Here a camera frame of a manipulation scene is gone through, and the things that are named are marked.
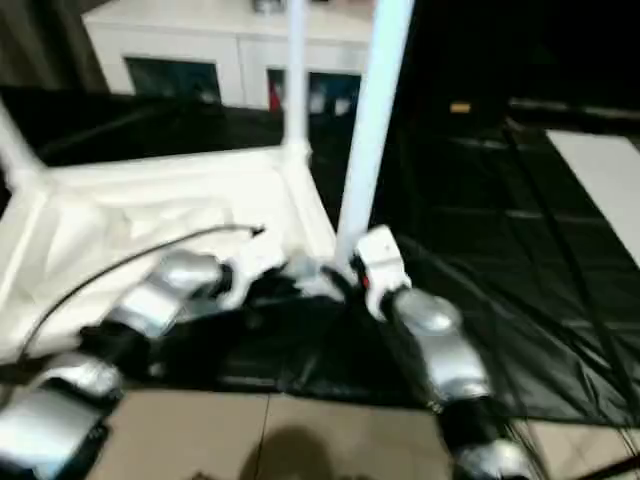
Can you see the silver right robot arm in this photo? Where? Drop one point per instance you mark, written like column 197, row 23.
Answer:
column 450, row 350

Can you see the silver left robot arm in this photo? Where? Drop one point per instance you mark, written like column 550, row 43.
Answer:
column 150, row 300

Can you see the black cabinet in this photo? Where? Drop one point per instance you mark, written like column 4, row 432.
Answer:
column 525, row 50

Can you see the white flat board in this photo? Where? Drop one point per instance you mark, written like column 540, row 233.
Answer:
column 600, row 170

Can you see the white plastic table top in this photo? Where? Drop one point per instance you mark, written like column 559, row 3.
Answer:
column 150, row 200

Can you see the black white spotted toy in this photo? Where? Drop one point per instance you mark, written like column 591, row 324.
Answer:
column 262, row 5

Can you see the small yellow label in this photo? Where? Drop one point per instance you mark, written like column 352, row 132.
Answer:
column 460, row 107

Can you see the black metal table leg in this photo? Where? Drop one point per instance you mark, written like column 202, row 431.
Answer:
column 615, row 468

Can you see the black table mat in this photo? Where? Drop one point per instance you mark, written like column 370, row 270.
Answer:
column 500, row 250

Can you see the white cabinet with glass doors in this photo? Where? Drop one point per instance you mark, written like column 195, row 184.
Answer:
column 175, row 35

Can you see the grey curtain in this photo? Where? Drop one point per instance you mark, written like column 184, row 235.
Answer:
column 45, row 45

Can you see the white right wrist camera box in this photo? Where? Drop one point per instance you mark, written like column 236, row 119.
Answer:
column 382, row 250

